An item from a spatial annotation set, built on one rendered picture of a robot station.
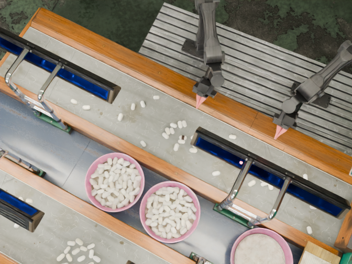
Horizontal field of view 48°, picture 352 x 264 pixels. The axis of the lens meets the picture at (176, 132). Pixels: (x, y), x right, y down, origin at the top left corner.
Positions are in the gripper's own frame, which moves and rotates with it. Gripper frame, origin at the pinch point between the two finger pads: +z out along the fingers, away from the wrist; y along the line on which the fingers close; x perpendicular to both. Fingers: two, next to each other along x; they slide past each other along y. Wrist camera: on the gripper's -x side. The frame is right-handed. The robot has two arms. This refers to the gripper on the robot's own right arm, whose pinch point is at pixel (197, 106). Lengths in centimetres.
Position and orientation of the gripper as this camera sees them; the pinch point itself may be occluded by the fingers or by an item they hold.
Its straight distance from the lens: 177.2
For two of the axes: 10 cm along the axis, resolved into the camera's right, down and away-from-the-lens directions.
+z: -3.6, 8.3, 4.3
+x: 2.9, -3.4, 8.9
